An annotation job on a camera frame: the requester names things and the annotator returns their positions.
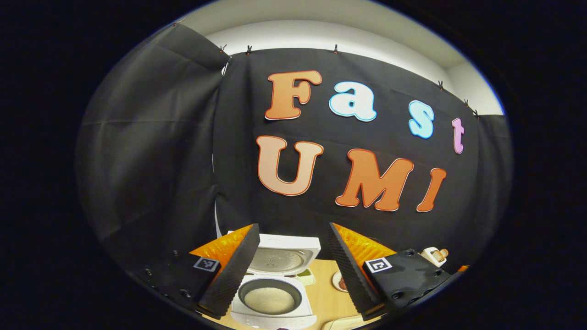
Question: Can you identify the white rice cooker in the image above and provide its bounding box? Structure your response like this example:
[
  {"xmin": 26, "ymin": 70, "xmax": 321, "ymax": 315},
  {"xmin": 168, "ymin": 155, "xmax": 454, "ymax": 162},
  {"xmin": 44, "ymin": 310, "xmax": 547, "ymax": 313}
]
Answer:
[{"xmin": 228, "ymin": 231, "xmax": 321, "ymax": 330}]

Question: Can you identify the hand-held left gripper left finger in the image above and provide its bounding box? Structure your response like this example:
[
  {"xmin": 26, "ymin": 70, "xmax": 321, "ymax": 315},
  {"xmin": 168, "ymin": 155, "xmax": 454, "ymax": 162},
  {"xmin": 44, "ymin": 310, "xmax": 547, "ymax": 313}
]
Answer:
[{"xmin": 133, "ymin": 223, "xmax": 262, "ymax": 320}]

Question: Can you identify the white toaster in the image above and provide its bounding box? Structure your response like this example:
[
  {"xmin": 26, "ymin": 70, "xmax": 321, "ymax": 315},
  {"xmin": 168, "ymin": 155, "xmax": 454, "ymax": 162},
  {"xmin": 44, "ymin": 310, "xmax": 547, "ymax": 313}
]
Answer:
[{"xmin": 420, "ymin": 247, "xmax": 448, "ymax": 269}]

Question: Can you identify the row of black cloth clips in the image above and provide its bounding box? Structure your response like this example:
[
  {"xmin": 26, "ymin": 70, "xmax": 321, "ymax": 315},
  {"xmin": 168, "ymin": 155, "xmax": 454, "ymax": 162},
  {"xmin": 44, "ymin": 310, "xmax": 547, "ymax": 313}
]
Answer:
[{"xmin": 172, "ymin": 19, "xmax": 480, "ymax": 117}]

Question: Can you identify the white rice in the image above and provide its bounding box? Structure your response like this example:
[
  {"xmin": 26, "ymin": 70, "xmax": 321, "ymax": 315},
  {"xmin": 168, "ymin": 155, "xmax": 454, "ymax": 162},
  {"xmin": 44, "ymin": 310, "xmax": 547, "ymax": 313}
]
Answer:
[{"xmin": 244, "ymin": 287, "xmax": 295, "ymax": 315}]

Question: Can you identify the black backdrop cloth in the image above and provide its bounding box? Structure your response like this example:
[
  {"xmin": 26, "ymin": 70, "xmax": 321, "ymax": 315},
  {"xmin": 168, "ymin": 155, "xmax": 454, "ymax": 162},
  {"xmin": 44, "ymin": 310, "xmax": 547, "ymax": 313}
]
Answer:
[{"xmin": 75, "ymin": 23, "xmax": 513, "ymax": 271}]

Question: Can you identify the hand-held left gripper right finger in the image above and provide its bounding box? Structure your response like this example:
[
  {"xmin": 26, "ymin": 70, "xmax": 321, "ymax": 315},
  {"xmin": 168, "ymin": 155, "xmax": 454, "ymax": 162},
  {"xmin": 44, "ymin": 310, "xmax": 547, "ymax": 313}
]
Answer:
[{"xmin": 328, "ymin": 222, "xmax": 452, "ymax": 321}]

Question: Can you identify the white round plate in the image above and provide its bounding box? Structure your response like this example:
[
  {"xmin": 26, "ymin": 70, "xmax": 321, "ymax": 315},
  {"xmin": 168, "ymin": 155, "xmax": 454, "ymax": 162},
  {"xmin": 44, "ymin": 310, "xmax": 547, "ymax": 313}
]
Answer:
[{"xmin": 331, "ymin": 269, "xmax": 350, "ymax": 293}]

